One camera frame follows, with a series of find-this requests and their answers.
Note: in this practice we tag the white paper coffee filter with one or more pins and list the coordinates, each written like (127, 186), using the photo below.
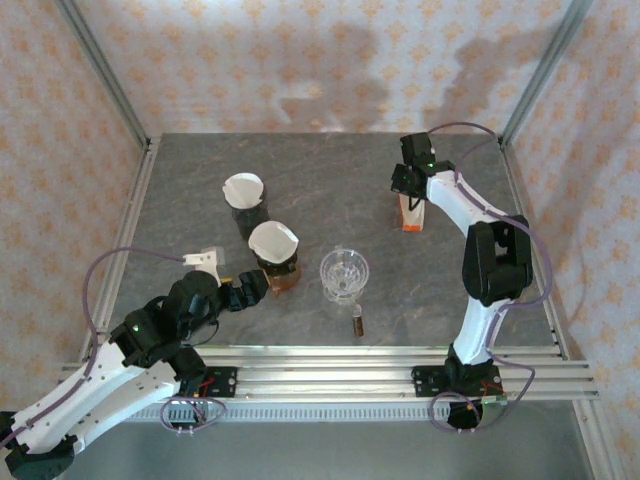
(243, 190)
(272, 242)

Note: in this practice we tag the grey metal panel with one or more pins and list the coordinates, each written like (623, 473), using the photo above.
(325, 450)

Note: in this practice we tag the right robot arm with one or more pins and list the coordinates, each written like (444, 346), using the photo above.
(477, 330)

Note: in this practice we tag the aluminium table side rail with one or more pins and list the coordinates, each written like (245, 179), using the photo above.
(136, 200)
(517, 195)

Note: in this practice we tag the aluminium frame leg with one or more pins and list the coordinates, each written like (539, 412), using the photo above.
(597, 450)

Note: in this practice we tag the coffee filter packet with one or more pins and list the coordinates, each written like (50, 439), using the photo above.
(414, 217)

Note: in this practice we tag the small green circuit board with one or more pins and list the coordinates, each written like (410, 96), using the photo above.
(492, 404)

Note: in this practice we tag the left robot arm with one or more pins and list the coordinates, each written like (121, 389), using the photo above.
(75, 400)

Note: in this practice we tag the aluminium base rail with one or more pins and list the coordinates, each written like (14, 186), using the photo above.
(325, 375)

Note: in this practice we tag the aluminium frame post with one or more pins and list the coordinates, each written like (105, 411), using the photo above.
(107, 75)
(543, 75)

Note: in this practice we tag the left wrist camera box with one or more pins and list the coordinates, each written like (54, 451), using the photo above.
(202, 259)

